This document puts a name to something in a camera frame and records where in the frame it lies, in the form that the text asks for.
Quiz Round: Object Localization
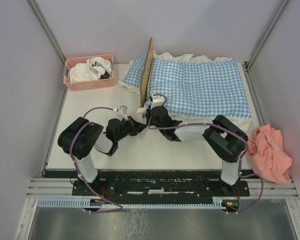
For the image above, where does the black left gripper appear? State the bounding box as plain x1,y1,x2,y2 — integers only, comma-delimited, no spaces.
115,115,147,142

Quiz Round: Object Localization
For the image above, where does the wooden pet bed frame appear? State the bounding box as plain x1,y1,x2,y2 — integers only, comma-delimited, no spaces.
139,37,154,108

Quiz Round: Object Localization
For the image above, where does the blue gingham mattress pad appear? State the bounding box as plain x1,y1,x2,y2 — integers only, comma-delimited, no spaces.
137,58,252,132

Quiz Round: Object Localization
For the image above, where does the blue gingham pillow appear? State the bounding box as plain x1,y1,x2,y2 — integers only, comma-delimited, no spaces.
118,56,146,95

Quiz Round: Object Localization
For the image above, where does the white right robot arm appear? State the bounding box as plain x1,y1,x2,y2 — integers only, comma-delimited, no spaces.
145,106,249,196

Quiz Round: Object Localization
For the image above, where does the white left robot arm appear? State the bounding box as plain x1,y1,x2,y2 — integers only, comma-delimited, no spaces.
57,116,147,195

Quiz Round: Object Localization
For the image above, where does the pink plastic basket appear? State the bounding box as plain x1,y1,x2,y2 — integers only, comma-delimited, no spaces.
63,53,115,91

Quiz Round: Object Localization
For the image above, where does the white cloth in basket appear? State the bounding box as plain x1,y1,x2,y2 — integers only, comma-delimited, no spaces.
69,57,112,83

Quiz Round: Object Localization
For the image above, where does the pink cloth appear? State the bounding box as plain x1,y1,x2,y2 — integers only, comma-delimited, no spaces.
247,123,293,184

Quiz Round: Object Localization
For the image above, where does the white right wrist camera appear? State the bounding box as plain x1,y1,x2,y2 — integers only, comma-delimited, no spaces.
150,93,167,109

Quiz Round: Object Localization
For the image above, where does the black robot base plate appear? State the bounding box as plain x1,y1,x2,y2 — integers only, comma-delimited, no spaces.
72,169,251,201

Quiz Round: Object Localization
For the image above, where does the white slotted cable duct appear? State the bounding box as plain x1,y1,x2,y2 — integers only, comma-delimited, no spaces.
37,197,226,210

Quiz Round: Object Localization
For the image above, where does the aluminium frame post right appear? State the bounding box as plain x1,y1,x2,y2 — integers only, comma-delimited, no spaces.
245,0,291,72

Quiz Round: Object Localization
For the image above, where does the aluminium frame post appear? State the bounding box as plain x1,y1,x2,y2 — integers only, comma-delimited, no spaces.
25,0,66,65
245,0,291,72

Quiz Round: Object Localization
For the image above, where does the aluminium frame post left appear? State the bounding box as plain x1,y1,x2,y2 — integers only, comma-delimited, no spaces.
25,0,66,65

